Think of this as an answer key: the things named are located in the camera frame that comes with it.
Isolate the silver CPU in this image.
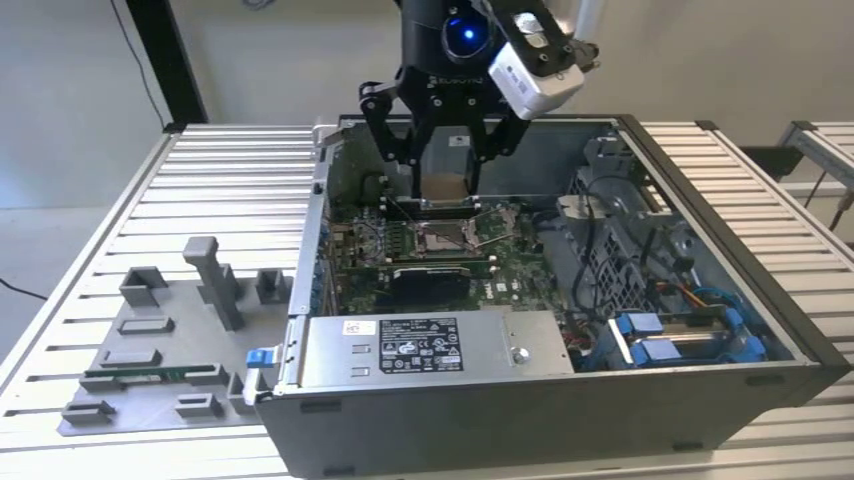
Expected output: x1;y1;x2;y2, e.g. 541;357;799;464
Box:
421;171;469;202

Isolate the black RAM slot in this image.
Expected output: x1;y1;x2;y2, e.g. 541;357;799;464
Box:
385;253;497;266
378;195;484;210

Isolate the hard disk in blue carrier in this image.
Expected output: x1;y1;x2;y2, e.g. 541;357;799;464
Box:
612;306;748;335
629;333;770;370

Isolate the metal socket cover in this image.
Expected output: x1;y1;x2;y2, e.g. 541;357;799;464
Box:
474;205;522;246

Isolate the thin metal locking lever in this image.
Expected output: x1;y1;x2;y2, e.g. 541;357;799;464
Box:
390;197;422;225

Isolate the silver power supply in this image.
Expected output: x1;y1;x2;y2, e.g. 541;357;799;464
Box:
298;309;577;390

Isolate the grey metal disk bay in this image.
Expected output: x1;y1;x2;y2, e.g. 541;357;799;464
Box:
540;164;704;321

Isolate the black graphics card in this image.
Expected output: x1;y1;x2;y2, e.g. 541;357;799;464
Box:
390;266;472;307

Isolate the white upright pole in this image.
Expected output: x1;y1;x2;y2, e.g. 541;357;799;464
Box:
573;0;597;41

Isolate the black floor cable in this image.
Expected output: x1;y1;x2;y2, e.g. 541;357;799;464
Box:
0;277;50;302

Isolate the neighbouring metal slat table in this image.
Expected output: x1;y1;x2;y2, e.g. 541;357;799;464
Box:
778;119;854;187

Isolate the green motherboard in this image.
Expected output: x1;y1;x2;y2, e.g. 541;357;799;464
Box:
325;197;570;317

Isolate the grey parts rack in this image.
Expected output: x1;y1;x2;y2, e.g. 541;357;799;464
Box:
55;236;297;437

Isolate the open black PC case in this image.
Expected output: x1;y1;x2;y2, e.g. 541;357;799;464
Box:
257;113;854;480

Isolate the green RAM stick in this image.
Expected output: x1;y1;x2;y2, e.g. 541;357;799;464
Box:
82;366;219;384

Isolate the yellow and red wire bundle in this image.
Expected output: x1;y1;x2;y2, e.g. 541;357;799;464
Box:
656;281;710;309

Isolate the CPU socket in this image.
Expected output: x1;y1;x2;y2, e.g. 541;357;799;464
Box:
413;219;480;259

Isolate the blue wire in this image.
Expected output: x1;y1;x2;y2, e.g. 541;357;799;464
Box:
693;283;744;312

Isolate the black upright frame post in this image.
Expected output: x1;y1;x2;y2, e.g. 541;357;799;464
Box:
125;0;210;126

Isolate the thin black wall cable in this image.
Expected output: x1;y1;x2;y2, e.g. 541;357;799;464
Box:
109;0;169;132

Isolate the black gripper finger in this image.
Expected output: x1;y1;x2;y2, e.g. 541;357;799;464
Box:
464;111;536;199
358;79;437;202

